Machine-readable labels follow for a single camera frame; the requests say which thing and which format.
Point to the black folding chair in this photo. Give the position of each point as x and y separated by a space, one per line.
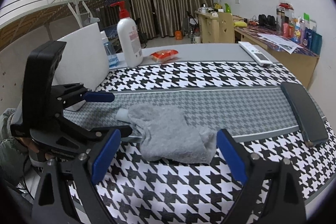
143 37

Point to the clear bottle blue label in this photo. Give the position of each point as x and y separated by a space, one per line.
109 53

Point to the black phone case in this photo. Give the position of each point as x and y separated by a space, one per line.
304 111

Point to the person's left forearm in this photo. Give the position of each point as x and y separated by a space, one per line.
10 150

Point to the black headphones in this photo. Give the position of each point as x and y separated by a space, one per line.
266 20

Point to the small white block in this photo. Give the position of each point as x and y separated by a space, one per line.
122 115

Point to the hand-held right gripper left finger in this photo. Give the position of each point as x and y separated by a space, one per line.
106 158

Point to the person's left hand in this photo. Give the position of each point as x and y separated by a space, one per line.
32 146

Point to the wooden chair with smiley cutout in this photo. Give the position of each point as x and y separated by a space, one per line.
226 28

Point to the grey sock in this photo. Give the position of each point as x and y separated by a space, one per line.
168 132

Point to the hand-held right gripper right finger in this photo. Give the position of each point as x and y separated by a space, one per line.
231 158

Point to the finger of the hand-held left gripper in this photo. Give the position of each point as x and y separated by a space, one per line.
115 131
97 97

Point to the houndstooth tablecloth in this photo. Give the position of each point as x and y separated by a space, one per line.
183 82

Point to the printed paper sheets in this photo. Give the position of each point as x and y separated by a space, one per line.
281 41

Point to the white lotion bottle red pump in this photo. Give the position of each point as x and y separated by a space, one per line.
130 40

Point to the red snack packet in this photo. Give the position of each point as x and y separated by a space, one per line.
164 55

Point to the row of toiletry bottles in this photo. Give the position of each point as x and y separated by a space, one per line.
302 32

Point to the orange box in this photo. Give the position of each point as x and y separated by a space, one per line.
179 35

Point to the white remote control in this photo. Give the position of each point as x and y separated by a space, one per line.
256 53

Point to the grey metal bunk bed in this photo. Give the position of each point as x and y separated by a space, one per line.
31 19
86 3

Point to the white plastic bag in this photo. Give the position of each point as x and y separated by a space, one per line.
92 20

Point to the white foam box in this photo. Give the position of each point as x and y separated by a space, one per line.
81 56

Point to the yellow soft toy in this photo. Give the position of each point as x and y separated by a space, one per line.
240 24

